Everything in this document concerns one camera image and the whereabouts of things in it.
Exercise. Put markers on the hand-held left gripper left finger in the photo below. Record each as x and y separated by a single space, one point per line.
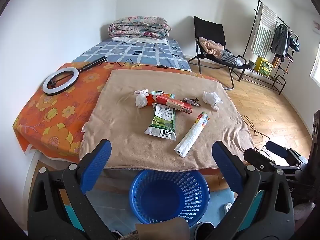
96 162

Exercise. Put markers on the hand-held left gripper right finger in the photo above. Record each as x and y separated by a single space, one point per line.
226 166

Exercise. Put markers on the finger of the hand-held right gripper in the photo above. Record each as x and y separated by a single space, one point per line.
276 149
257 158

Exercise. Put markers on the white tube wrapper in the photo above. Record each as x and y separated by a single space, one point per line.
191 135

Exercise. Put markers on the white tissue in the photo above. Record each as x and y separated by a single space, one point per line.
212 98
141 101

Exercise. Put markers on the dark brown snack wrapper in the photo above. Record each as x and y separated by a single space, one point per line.
191 101

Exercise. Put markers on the blue plastic basket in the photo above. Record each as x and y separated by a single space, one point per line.
160 200

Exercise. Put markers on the green and white milk carton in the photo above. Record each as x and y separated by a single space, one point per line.
162 120

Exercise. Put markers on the red cardboard box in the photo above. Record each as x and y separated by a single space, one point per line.
175 103

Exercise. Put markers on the white paper tag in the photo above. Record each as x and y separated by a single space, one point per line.
141 91

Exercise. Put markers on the beige blanket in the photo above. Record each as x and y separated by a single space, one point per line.
120 130

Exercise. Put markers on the white power strip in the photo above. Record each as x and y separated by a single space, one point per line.
228 207

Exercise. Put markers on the orange floral bedsheet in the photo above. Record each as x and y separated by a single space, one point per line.
57 120

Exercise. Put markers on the person's dark shoe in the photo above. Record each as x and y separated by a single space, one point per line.
205 231
116 233

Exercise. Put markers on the black metal clothes rack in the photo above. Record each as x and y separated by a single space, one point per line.
280 78

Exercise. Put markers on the yellow plastic crate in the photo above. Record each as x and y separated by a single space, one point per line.
263 66

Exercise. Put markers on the window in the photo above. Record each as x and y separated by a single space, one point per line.
315 71

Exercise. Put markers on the small potted plant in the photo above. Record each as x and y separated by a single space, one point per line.
251 64

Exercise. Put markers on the person's brown trouser leg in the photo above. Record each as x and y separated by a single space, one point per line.
162 230

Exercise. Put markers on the floral print tube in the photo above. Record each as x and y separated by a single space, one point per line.
166 95

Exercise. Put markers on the striped shirt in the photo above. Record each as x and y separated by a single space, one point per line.
231 58

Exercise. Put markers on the teal garment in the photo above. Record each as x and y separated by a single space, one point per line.
295 46

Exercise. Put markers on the dark grey jacket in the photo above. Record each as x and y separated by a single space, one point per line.
280 40

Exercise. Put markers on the blue checked bedsheet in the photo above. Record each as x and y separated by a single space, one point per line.
140 52

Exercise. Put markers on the green striped towel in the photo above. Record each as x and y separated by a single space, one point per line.
263 30

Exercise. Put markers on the beige pink garment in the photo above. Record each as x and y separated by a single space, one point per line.
210 46

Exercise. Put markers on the white folded pillow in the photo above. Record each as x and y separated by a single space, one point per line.
140 39

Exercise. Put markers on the black folding chair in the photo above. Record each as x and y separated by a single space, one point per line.
208 28

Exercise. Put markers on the folded floral quilt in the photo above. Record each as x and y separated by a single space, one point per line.
140 27

